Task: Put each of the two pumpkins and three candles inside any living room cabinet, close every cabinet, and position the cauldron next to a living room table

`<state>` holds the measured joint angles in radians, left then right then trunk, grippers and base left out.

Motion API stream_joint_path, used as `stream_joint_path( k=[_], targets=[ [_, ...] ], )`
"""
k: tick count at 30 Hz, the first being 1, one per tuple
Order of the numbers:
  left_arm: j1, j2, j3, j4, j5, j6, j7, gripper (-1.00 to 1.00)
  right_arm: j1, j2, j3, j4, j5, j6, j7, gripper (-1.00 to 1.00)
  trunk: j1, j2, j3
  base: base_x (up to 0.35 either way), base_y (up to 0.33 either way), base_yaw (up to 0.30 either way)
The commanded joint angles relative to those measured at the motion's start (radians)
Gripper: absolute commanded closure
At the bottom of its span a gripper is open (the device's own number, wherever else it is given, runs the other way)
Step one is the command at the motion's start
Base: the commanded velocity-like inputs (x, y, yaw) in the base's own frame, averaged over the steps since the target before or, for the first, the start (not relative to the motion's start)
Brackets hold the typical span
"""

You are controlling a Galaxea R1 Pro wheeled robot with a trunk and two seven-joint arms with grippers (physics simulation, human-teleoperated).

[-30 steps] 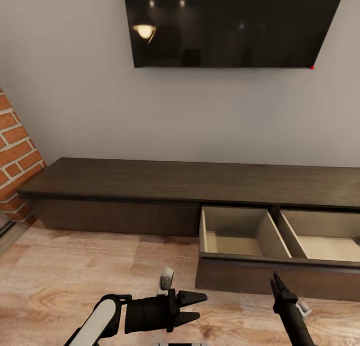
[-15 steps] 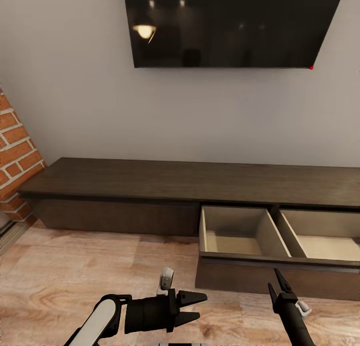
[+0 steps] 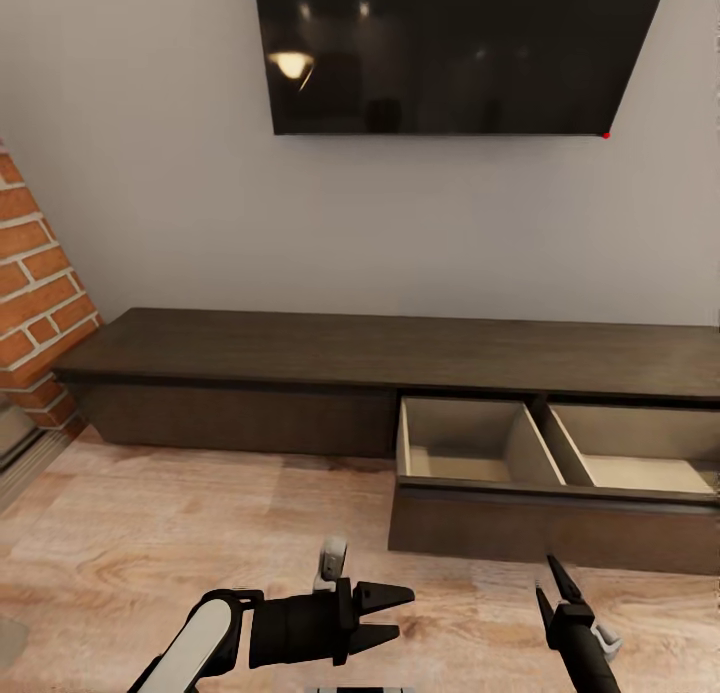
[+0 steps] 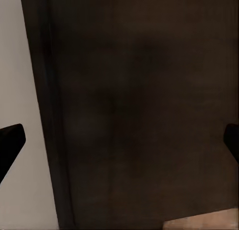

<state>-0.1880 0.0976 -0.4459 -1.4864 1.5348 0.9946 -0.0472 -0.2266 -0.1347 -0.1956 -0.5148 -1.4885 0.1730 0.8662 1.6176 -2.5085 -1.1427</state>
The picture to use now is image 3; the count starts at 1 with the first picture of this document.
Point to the pillar candle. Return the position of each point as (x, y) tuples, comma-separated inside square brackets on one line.
[(13, 640)]

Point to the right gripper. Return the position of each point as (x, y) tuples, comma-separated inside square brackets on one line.
[(568, 629)]

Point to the wood fireplace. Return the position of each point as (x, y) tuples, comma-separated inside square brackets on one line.
[(26, 451)]

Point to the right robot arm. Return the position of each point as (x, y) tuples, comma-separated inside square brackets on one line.
[(586, 651)]

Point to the cabinet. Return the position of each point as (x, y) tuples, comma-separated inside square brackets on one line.
[(596, 443)]

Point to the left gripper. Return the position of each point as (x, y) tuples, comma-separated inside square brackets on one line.
[(327, 625)]

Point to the wall mounted tv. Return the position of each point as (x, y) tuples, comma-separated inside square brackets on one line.
[(556, 68)]

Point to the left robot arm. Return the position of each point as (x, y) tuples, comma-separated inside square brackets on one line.
[(325, 624)]

